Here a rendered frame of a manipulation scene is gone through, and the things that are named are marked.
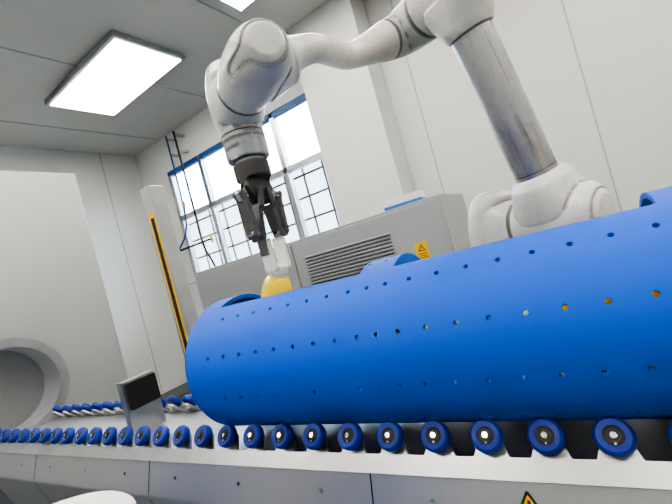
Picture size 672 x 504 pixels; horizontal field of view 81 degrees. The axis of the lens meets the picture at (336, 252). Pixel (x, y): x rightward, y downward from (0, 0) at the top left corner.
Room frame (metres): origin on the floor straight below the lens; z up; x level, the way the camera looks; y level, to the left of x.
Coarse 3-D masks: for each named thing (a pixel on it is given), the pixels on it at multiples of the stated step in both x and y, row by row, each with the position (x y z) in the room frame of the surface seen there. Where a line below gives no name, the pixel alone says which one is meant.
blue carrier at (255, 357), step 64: (448, 256) 0.58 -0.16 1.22; (512, 256) 0.52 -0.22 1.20; (576, 256) 0.47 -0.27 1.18; (640, 256) 0.43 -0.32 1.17; (256, 320) 0.73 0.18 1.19; (320, 320) 0.65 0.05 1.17; (384, 320) 0.58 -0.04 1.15; (448, 320) 0.53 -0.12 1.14; (512, 320) 0.49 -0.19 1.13; (576, 320) 0.45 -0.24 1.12; (640, 320) 0.42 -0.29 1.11; (192, 384) 0.79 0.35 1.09; (256, 384) 0.71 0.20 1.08; (320, 384) 0.64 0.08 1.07; (384, 384) 0.58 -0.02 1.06; (448, 384) 0.54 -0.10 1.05; (512, 384) 0.50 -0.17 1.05; (576, 384) 0.47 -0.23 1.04; (640, 384) 0.44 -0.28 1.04
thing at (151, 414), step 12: (144, 372) 1.16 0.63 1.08; (120, 384) 1.09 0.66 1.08; (132, 384) 1.10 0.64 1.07; (144, 384) 1.13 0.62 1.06; (156, 384) 1.16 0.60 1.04; (120, 396) 1.10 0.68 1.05; (132, 396) 1.09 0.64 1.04; (144, 396) 1.12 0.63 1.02; (156, 396) 1.15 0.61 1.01; (132, 408) 1.09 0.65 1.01; (144, 408) 1.13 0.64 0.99; (156, 408) 1.16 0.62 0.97; (132, 420) 1.09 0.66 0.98; (144, 420) 1.12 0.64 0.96; (156, 420) 1.15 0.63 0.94
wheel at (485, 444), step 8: (480, 424) 0.56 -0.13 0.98; (488, 424) 0.56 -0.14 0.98; (496, 424) 0.55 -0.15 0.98; (472, 432) 0.56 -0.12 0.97; (480, 432) 0.56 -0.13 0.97; (488, 432) 0.55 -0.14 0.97; (496, 432) 0.55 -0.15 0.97; (472, 440) 0.56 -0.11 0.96; (480, 440) 0.55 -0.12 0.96; (488, 440) 0.55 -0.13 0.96; (496, 440) 0.54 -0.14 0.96; (480, 448) 0.55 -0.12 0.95; (488, 448) 0.54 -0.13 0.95; (496, 448) 0.54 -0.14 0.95
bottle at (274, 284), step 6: (270, 276) 0.82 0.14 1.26; (276, 276) 0.81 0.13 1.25; (282, 276) 0.82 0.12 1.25; (264, 282) 0.83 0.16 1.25; (270, 282) 0.81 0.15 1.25; (276, 282) 0.81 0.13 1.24; (282, 282) 0.82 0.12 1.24; (288, 282) 0.83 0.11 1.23; (264, 288) 0.82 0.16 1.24; (270, 288) 0.81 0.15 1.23; (276, 288) 0.81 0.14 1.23; (282, 288) 0.81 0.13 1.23; (288, 288) 0.82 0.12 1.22; (264, 294) 0.82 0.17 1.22; (270, 294) 0.81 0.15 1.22
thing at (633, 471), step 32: (0, 448) 1.40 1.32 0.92; (32, 448) 1.27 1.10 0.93; (64, 448) 1.17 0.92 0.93; (96, 448) 1.08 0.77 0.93; (128, 448) 1.00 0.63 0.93; (160, 448) 0.94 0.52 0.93; (224, 448) 0.83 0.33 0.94; (256, 448) 0.78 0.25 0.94; (288, 448) 0.74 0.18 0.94; (320, 448) 0.71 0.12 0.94; (448, 448) 0.59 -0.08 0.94; (512, 480) 0.53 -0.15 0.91; (544, 480) 0.51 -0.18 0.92; (576, 480) 0.49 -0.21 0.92; (608, 480) 0.48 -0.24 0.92; (640, 480) 0.46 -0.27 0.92
